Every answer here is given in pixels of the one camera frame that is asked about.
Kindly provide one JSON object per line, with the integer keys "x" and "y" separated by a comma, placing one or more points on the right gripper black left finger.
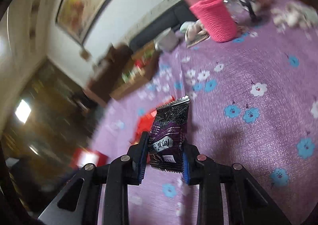
{"x": 138, "y": 155}

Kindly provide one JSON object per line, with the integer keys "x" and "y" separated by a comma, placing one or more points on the purple floral tablecloth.
{"x": 253, "y": 101}

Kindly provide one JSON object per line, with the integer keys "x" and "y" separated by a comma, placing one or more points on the brown armchair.
{"x": 106, "y": 72}

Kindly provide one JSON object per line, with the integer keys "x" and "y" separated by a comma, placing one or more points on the red gift box lid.
{"x": 82, "y": 156}

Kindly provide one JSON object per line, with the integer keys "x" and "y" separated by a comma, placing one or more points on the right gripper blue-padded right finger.
{"x": 193, "y": 170}

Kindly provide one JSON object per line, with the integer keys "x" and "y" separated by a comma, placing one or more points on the brown cardboard snack box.
{"x": 139, "y": 70}

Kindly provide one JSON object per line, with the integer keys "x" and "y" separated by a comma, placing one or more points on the pink knitted sleeve bottle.
{"x": 215, "y": 17}

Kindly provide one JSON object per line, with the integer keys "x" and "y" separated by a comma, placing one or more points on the white plush toy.
{"x": 295, "y": 15}

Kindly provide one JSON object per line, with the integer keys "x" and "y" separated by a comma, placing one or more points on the clear glass jar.
{"x": 234, "y": 6}

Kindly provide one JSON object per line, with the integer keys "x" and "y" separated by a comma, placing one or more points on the black leather sofa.
{"x": 172, "y": 18}

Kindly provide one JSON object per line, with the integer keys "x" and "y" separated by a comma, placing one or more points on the dark wooden cabinet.
{"x": 61, "y": 120}

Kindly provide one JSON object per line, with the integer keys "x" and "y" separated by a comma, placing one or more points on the grey white ceramic mug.
{"x": 166, "y": 41}

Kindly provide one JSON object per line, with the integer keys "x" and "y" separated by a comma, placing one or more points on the large red biscuit packet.
{"x": 145, "y": 121}

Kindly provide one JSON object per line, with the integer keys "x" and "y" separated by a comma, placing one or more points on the black purple snack packet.
{"x": 168, "y": 135}

